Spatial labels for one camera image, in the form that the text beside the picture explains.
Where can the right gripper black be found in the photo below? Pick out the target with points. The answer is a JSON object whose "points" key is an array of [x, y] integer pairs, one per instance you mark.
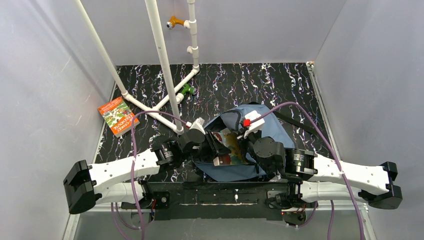
{"points": [[246, 143]]}

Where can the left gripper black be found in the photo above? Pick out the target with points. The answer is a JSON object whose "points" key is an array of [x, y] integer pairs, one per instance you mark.
{"points": [[209, 145]]}

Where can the blue backpack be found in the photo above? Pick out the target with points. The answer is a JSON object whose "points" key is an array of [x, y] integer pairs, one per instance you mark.
{"points": [[231, 120]]}

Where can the yellow illustrated cover book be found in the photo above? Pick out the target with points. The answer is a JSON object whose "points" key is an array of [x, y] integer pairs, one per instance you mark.
{"points": [[235, 157]]}

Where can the orange green treehouse book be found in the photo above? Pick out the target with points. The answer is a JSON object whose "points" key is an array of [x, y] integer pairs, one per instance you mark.
{"points": [[117, 115]]}

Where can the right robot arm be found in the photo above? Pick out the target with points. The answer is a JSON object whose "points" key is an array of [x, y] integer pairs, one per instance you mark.
{"points": [[311, 177]]}

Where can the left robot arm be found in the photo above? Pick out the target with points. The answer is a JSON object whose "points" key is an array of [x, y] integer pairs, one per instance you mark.
{"points": [[116, 175]]}

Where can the green white pipe fitting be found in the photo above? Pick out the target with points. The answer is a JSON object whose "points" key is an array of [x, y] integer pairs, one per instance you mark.
{"points": [[186, 89]]}

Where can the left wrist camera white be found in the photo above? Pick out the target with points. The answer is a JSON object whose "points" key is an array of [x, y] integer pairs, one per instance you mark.
{"points": [[197, 125]]}

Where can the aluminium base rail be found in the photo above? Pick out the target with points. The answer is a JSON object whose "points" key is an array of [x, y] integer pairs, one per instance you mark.
{"points": [[217, 200]]}

